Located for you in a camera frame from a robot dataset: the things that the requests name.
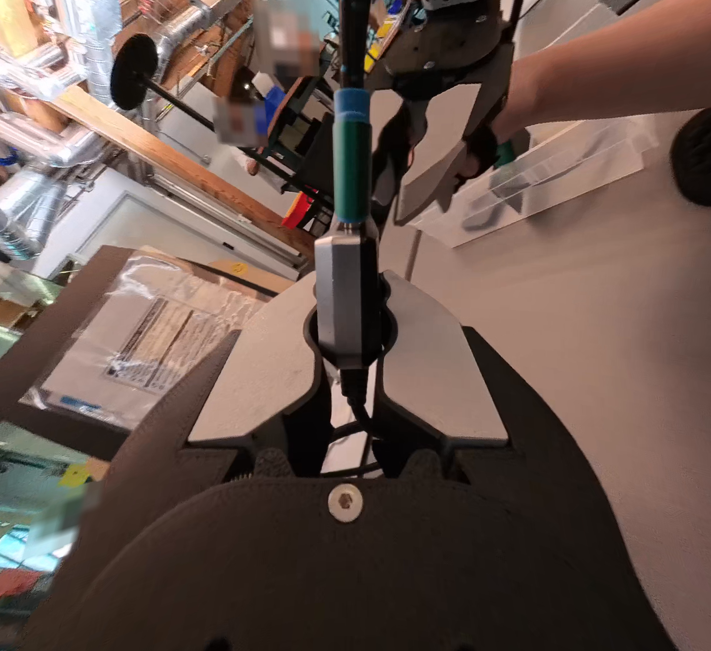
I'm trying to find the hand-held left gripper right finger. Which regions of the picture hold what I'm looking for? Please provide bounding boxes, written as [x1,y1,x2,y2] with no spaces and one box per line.
[373,269,510,479]

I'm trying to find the clear plastic bin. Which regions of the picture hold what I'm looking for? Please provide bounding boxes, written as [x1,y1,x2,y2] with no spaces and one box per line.
[411,121,662,249]

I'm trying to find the person's right hand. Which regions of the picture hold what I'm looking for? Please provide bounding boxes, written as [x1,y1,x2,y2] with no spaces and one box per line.
[496,42,556,131]

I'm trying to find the brown box with clear pouch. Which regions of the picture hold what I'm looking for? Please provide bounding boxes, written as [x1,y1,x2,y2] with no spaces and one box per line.
[0,245,312,443]

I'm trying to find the rectangular silver air duct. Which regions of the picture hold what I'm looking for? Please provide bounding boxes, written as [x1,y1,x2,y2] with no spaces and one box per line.
[39,0,122,103]

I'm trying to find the round silver air duct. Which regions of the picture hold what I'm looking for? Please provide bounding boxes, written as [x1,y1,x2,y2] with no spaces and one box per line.
[153,0,292,60]

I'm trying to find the silver insulated pipes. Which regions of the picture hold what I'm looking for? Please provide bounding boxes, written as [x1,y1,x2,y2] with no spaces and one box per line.
[0,43,98,274]

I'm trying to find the black disc on rod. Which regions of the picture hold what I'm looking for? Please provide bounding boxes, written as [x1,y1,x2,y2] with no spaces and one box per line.
[109,33,223,127]

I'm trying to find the black silver hdmi hub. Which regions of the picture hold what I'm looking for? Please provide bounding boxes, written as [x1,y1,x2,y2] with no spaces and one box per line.
[314,234,390,477]

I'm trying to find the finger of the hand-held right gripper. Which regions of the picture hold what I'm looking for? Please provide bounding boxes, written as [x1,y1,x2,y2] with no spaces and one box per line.
[368,89,416,207]
[395,82,484,225]

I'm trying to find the black braided hdmi cable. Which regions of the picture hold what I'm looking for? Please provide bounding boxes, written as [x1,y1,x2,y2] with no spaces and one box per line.
[332,0,381,236]

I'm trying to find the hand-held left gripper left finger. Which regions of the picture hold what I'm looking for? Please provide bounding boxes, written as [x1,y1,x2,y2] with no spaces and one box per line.
[188,274,334,479]

